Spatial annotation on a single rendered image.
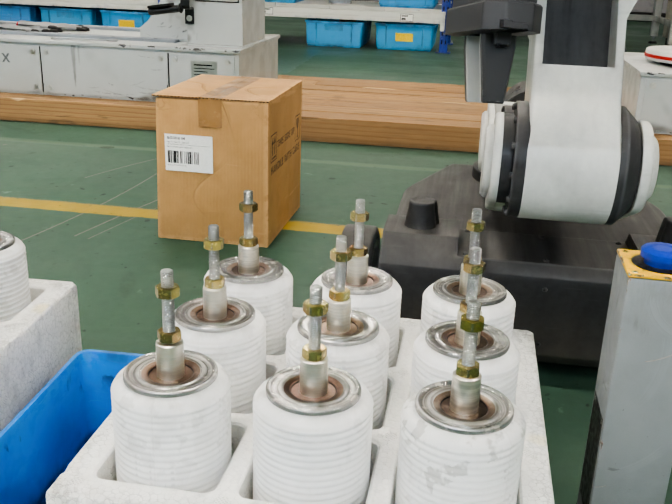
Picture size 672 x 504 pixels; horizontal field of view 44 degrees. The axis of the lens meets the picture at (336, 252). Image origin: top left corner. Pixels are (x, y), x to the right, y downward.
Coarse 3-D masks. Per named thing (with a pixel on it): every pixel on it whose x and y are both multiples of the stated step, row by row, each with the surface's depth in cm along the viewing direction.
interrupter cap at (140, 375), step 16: (192, 352) 70; (128, 368) 67; (144, 368) 67; (192, 368) 68; (208, 368) 68; (128, 384) 64; (144, 384) 65; (160, 384) 65; (176, 384) 65; (192, 384) 65; (208, 384) 65
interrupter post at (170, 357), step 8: (160, 344) 65; (168, 344) 65; (176, 344) 65; (160, 352) 65; (168, 352) 65; (176, 352) 65; (160, 360) 65; (168, 360) 65; (176, 360) 66; (160, 368) 66; (168, 368) 66; (176, 368) 66; (184, 368) 67; (160, 376) 66; (168, 376) 66; (176, 376) 66
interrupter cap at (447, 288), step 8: (440, 280) 87; (448, 280) 87; (456, 280) 87; (488, 280) 87; (440, 288) 85; (448, 288) 85; (456, 288) 86; (488, 288) 86; (496, 288) 86; (504, 288) 85; (440, 296) 83; (448, 296) 83; (456, 296) 83; (464, 296) 84; (480, 296) 84; (488, 296) 84; (496, 296) 84; (504, 296) 83; (488, 304) 82
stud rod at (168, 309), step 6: (162, 270) 64; (168, 270) 64; (162, 276) 64; (168, 276) 64; (162, 282) 64; (168, 282) 64; (162, 300) 64; (168, 300) 64; (162, 306) 64; (168, 306) 64; (174, 306) 65; (162, 312) 65; (168, 312) 64; (174, 312) 65; (162, 318) 65; (168, 318) 65; (174, 318) 65; (168, 324) 65; (174, 324) 65; (168, 330) 65; (174, 330) 66
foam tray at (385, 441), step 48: (528, 336) 92; (528, 384) 82; (96, 432) 71; (240, 432) 74; (384, 432) 73; (528, 432) 74; (96, 480) 65; (240, 480) 66; (384, 480) 66; (528, 480) 67
